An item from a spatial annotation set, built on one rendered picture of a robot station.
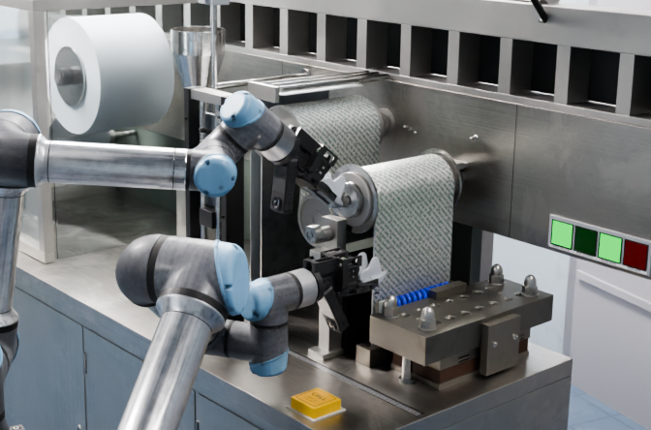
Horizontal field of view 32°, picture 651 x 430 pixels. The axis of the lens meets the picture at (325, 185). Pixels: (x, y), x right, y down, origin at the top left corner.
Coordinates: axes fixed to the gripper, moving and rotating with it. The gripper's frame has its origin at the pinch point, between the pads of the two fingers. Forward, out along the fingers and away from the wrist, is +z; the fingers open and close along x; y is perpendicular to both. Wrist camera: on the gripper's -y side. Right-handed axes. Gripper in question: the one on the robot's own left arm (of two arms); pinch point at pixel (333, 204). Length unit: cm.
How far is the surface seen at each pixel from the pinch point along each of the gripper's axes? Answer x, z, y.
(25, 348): 101, 20, -59
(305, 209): 14.1, 6.4, -0.9
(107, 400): 57, 20, -59
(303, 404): -18.0, 2.5, -39.1
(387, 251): -8.1, 12.3, -2.3
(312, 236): 1.2, 0.4, -7.9
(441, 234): -8.2, 24.7, 8.6
